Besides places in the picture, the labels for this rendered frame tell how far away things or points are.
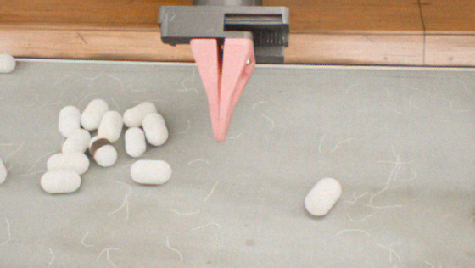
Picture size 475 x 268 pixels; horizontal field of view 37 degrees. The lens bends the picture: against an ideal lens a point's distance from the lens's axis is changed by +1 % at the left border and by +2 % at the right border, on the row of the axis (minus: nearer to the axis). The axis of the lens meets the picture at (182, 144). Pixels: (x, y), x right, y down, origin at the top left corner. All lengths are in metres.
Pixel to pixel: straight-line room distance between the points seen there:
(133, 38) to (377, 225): 0.33
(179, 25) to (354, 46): 0.24
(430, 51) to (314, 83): 0.12
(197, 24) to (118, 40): 0.22
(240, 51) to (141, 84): 0.19
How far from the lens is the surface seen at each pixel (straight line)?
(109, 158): 0.60
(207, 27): 0.54
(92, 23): 0.77
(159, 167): 0.58
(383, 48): 0.73
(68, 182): 0.59
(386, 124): 0.65
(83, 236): 0.56
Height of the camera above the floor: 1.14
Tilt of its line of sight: 40 degrees down
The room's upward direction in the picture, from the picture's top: 5 degrees counter-clockwise
